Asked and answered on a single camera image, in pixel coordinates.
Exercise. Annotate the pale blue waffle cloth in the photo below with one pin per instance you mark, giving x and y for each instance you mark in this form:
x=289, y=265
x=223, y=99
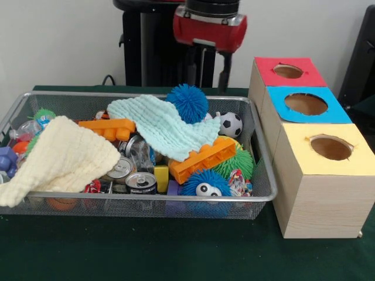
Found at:
x=152, y=120

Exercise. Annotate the silver drink can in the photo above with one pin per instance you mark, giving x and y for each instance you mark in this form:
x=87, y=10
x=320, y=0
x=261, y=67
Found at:
x=121, y=168

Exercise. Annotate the wooden box with three holes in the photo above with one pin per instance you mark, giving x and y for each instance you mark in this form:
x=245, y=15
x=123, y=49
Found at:
x=316, y=205

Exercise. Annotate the black drink can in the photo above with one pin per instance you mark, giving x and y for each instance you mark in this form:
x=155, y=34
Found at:
x=140, y=181

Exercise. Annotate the black upright panel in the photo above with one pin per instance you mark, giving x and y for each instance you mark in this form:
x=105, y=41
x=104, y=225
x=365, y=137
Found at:
x=363, y=58

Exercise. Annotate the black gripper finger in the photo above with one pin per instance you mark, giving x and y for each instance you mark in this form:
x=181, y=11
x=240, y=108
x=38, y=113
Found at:
x=224, y=73
x=192, y=67

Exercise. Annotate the long orange toy brick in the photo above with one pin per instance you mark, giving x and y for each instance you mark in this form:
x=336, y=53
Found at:
x=202, y=159

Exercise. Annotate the cream yellow knitted cloth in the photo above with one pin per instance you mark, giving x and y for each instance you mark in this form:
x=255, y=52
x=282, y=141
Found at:
x=58, y=158

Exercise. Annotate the orange toy brick with studs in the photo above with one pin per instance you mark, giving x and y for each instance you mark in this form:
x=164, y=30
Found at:
x=105, y=126

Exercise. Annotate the shallow clear mesh bin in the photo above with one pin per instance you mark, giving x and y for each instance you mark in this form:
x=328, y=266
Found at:
x=76, y=105

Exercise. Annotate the dark green table cloth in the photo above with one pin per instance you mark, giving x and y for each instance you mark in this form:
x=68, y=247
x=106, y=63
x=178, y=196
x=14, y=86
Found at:
x=176, y=252

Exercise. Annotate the small soccer ball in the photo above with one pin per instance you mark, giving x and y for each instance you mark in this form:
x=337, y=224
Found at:
x=231, y=125

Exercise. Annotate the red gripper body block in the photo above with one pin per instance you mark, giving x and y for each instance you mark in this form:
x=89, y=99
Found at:
x=210, y=34

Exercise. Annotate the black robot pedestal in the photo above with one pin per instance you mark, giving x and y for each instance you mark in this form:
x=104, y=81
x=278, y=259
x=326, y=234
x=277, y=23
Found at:
x=155, y=52

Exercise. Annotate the large green spiky ball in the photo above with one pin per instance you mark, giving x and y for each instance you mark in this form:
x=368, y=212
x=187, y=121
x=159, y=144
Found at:
x=241, y=165

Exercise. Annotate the blue spiky ball with eyes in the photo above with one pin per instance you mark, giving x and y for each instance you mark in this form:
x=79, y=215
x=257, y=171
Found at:
x=205, y=181

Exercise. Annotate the plain blue spiky ball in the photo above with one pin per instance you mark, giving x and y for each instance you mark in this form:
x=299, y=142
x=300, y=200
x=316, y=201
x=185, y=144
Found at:
x=186, y=103

